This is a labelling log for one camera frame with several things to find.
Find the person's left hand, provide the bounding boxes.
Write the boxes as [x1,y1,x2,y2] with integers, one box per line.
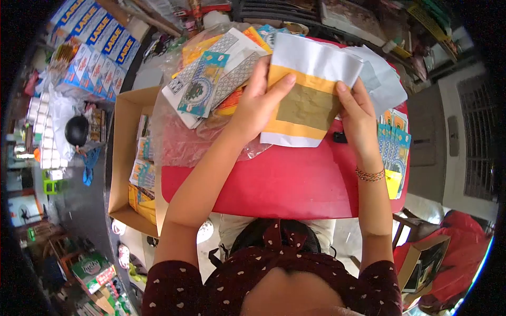
[227,55,297,146]

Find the person's right hand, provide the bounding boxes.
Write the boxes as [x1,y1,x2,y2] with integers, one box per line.
[336,77,382,163]

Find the person's left index finger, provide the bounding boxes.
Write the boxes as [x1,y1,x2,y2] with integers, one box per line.
[249,55,272,92]

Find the person's right index finger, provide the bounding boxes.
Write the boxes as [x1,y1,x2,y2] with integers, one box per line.
[355,77,374,106]

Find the person's right thumb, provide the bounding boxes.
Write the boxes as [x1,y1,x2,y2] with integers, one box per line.
[336,81,356,119]

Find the person's left thumb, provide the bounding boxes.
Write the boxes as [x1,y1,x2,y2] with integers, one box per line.
[271,73,297,107]

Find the white yellow gold paper sheet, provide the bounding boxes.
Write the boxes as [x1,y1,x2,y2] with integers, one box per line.
[260,32,364,148]

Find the pile of white paper sheets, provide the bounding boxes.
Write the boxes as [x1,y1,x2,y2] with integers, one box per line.
[343,45,408,118]

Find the silver patterned paper packet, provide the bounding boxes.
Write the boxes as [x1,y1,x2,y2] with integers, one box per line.
[161,28,270,130]

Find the pile of yellow orange packets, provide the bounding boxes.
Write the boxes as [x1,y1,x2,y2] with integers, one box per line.
[171,26,274,117]

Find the teal printed paper packet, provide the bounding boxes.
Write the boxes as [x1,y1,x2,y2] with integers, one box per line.
[177,51,231,118]

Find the black plastic crate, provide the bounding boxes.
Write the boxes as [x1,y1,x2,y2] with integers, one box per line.
[232,0,322,25]

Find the row of blue printed packets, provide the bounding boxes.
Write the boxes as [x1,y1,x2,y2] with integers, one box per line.
[377,108,412,200]

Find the red plastic table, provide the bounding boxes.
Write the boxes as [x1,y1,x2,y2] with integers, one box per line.
[160,36,412,220]

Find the clear plastic bag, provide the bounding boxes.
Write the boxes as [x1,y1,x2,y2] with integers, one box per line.
[152,23,274,168]

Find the wooden chair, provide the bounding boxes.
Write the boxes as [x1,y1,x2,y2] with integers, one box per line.
[391,209,421,250]

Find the pile of packets in box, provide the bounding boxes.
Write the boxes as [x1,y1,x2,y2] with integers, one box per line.
[128,114,157,225]

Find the stack of blue white cartons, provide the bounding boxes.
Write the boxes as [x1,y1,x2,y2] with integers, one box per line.
[47,0,142,102]

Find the open cardboard box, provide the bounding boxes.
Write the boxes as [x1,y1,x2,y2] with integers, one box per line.
[108,86,163,238]

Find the small cardboard box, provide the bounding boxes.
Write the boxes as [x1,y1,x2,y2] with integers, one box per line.
[397,235,451,295]

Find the person's body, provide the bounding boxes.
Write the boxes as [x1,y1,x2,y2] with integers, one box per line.
[142,218,404,316]

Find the red bag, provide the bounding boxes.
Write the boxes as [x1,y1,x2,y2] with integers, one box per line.
[393,210,493,305]

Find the black round helmet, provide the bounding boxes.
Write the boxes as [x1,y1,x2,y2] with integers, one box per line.
[64,115,90,148]

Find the blue cloth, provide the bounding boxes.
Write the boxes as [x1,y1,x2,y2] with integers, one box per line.
[80,148,102,186]

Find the stack of small white boxes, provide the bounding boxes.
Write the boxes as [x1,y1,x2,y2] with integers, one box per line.
[27,92,69,170]

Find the green plastic stool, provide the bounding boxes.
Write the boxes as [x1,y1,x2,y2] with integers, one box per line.
[42,170,69,195]

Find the green printed cartons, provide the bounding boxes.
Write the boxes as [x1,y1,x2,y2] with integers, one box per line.
[71,253,137,316]

